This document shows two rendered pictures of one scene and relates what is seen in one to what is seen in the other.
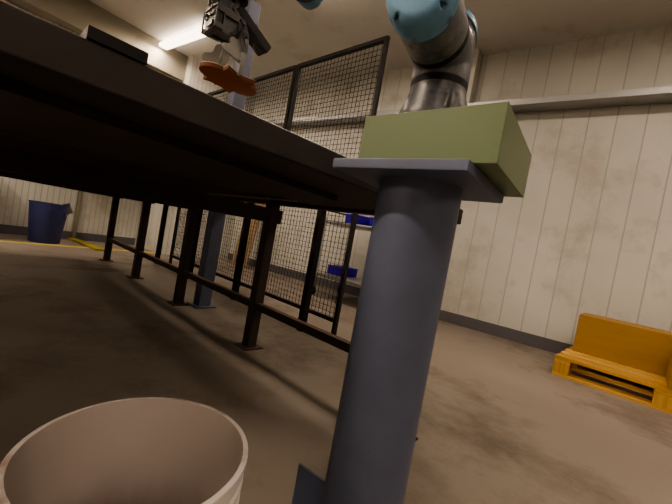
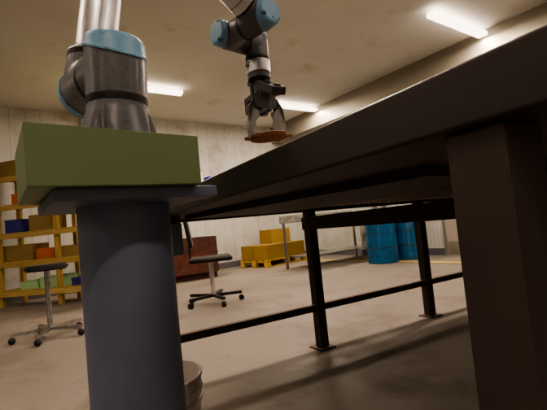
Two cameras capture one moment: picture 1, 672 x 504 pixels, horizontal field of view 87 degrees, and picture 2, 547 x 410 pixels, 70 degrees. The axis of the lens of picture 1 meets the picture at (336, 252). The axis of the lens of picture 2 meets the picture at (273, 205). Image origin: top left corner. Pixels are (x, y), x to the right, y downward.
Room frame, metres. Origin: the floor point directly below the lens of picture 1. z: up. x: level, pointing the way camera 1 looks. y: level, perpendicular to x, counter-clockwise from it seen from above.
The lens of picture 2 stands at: (1.25, -0.79, 0.78)
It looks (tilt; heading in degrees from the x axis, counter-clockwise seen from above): 3 degrees up; 108
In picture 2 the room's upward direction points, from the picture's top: 6 degrees counter-clockwise
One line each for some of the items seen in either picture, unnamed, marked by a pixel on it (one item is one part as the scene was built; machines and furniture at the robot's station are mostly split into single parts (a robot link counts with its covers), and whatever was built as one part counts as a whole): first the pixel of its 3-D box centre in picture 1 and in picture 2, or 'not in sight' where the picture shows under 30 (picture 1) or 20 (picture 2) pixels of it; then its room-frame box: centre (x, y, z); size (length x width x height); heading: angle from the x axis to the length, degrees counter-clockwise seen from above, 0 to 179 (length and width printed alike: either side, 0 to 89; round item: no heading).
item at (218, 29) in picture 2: not in sight; (234, 35); (0.84, 0.26, 1.35); 0.11 x 0.11 x 0.08; 62
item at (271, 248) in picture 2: not in sight; (273, 246); (-1.42, 7.09, 0.36); 1.34 x 0.98 x 0.72; 54
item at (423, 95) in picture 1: (434, 109); (118, 125); (0.74, -0.15, 1.01); 0.15 x 0.15 x 0.10
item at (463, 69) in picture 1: (443, 52); (114, 68); (0.74, -0.15, 1.13); 0.13 x 0.12 x 0.14; 152
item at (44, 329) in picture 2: not in sight; (45, 301); (-1.83, 1.89, 0.32); 0.61 x 0.58 x 0.64; 137
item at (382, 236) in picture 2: not in sight; (395, 237); (1.07, 6.26, 0.39); 1.06 x 0.64 x 0.77; 54
